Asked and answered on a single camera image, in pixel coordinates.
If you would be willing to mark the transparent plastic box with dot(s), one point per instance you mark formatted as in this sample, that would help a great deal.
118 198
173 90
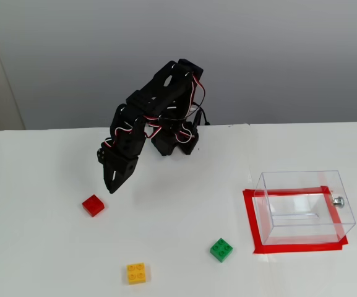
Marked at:
345 198

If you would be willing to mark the yellow lego brick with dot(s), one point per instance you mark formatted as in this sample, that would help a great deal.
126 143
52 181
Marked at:
137 273

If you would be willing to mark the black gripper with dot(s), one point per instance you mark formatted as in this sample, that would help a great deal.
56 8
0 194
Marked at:
120 168

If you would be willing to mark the silver metal box lock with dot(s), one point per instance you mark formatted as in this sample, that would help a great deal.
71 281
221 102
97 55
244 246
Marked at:
338 201

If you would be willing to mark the red tape frame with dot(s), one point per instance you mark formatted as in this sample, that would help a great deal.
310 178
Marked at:
248 216

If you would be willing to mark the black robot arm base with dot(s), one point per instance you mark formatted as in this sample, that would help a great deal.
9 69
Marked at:
166 143

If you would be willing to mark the green lego brick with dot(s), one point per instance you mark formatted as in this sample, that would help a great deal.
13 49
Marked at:
221 250

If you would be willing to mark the red lego brick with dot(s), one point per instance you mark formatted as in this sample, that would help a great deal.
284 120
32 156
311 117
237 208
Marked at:
93 205

